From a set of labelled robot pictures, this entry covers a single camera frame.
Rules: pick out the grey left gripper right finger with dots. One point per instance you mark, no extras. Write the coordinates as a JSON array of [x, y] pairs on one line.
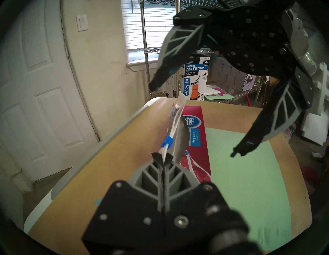
[[190, 203]]

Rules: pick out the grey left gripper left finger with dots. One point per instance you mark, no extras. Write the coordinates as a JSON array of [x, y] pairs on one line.
[[128, 205]]

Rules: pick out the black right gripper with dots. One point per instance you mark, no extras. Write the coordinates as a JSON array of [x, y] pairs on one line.
[[252, 38]]

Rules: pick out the clear ziplock bag blue slider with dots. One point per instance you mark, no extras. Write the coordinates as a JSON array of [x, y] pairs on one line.
[[180, 136]]

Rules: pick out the red freezer bag box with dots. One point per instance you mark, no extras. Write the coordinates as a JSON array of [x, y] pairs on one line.
[[198, 154]]

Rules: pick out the grey box purple print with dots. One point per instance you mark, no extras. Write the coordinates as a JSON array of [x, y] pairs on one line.
[[228, 77]]

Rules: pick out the pink paper scrap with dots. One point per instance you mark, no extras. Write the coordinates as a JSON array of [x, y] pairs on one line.
[[219, 90]]

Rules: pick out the green paper scrap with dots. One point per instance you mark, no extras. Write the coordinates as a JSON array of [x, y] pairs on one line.
[[221, 97]]

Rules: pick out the white zigzag paper sheet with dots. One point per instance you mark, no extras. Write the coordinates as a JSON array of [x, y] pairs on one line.
[[210, 90]]

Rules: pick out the utility pump box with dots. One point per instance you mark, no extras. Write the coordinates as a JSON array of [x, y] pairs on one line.
[[195, 77]]

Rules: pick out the green paper sheet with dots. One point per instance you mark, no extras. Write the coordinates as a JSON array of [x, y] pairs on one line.
[[246, 185]]

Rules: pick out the white styrofoam block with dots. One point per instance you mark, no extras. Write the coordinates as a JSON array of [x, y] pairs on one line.
[[320, 102]]

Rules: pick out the white window blinds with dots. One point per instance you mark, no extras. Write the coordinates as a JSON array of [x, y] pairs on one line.
[[154, 25]]

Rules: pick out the white panel door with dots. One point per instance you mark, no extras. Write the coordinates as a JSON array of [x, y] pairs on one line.
[[38, 90]]

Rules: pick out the white light switch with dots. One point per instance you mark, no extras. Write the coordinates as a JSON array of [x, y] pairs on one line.
[[82, 23]]

